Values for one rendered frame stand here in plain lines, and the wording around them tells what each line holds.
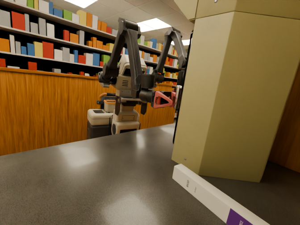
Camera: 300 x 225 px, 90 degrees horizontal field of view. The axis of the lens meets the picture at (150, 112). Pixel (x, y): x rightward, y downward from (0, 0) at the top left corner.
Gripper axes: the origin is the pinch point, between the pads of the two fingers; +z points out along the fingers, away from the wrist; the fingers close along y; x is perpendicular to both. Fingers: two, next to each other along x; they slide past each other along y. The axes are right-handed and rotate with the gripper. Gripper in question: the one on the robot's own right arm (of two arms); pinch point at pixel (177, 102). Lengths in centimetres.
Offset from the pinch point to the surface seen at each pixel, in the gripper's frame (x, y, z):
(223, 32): -21.9, -5.2, 14.8
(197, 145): 10.9, -5.3, 13.7
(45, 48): -33, 2, -240
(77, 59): -26, 45, -240
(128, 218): 20.3, -31.8, 14.9
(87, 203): 20.2, -36.7, 6.6
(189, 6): -30.9, -5.2, 2.4
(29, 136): 78, -27, -191
